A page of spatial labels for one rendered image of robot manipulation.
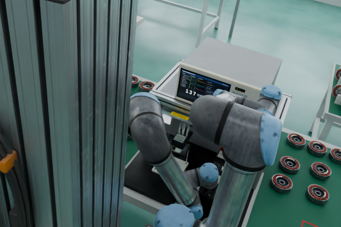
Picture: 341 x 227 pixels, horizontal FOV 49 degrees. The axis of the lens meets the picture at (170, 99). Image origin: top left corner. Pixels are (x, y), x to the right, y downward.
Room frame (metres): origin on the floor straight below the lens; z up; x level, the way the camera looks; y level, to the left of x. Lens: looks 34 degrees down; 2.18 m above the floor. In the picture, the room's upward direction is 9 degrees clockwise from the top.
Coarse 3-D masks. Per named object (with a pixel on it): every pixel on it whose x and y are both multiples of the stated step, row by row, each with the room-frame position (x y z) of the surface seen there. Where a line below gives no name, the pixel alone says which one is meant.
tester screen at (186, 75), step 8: (184, 72) 1.56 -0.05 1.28; (184, 80) 1.56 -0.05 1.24; (192, 80) 1.54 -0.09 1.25; (200, 80) 1.53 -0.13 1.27; (208, 80) 1.52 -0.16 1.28; (184, 88) 1.56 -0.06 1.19; (192, 88) 1.54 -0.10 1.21; (200, 88) 1.53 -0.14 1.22; (208, 88) 1.52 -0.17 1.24; (216, 88) 1.50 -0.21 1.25; (224, 88) 1.49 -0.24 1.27; (184, 96) 1.55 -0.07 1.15; (200, 96) 1.53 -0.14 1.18
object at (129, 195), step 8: (144, 80) 2.28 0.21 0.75; (304, 136) 1.90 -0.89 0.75; (328, 144) 1.85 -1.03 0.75; (128, 192) 1.23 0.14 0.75; (136, 192) 1.24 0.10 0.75; (256, 192) 1.36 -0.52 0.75; (128, 200) 1.21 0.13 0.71; (136, 200) 1.20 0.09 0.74; (144, 200) 1.20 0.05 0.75; (152, 200) 1.21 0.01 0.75; (144, 208) 1.18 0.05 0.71; (152, 208) 1.17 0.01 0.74; (160, 208) 1.16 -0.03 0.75; (248, 208) 1.25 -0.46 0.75; (248, 216) 1.20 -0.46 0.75
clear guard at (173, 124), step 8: (168, 112) 1.51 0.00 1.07; (168, 120) 1.44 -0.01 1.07; (176, 120) 1.45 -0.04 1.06; (184, 120) 1.46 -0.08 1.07; (168, 128) 1.38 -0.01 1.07; (176, 128) 1.39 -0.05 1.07; (184, 128) 1.40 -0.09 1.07; (192, 128) 1.41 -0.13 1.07; (168, 136) 1.33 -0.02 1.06; (176, 136) 1.33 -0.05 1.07; (184, 136) 1.34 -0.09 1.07; (192, 136) 1.35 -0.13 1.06; (176, 144) 1.29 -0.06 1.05; (184, 144) 1.29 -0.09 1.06; (176, 152) 1.27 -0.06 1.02; (184, 152) 1.27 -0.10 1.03; (184, 160) 1.24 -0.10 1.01
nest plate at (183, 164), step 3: (177, 159) 1.48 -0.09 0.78; (177, 162) 1.46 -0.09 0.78; (180, 162) 1.46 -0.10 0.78; (183, 162) 1.46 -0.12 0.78; (186, 162) 1.47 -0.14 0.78; (180, 165) 1.44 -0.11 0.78; (183, 165) 1.44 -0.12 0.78; (186, 165) 1.44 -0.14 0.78; (153, 168) 1.39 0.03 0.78; (183, 168) 1.42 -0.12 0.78; (153, 171) 1.37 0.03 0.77; (156, 171) 1.37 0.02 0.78
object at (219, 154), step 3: (219, 150) 1.44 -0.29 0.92; (219, 153) 1.42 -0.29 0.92; (216, 156) 1.40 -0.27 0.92; (219, 156) 1.40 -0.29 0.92; (222, 156) 1.40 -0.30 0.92; (216, 159) 1.39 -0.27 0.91; (219, 159) 1.39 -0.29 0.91; (222, 159) 1.38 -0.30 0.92; (216, 162) 1.39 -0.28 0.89; (219, 162) 1.38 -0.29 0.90; (222, 162) 1.38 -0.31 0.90; (222, 165) 1.38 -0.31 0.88; (222, 168) 1.36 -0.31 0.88
